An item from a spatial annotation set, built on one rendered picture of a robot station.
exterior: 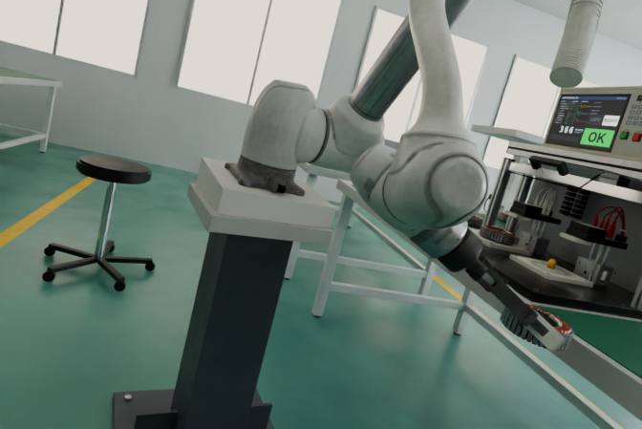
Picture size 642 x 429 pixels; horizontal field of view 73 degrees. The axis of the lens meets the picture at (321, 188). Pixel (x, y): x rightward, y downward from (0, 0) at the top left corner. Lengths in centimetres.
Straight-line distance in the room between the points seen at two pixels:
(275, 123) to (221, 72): 460
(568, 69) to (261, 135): 195
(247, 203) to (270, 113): 23
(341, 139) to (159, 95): 467
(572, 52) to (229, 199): 216
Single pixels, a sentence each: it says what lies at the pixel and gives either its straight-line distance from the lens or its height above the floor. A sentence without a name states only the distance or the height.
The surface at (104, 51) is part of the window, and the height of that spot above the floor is 118.
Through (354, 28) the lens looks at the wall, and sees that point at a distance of 600.
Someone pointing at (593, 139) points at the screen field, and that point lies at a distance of 153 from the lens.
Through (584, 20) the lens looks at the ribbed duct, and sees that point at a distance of 291.
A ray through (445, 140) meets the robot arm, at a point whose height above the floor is 102.
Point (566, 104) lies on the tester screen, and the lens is 166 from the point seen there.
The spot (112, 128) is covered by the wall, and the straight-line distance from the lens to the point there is 580.
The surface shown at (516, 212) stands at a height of 88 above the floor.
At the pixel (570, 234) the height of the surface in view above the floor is 88.
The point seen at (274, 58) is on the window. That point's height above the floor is 163.
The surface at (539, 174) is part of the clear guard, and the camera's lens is 123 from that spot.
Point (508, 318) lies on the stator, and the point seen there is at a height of 77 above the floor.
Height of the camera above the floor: 101
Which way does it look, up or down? 8 degrees down
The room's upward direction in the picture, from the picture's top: 15 degrees clockwise
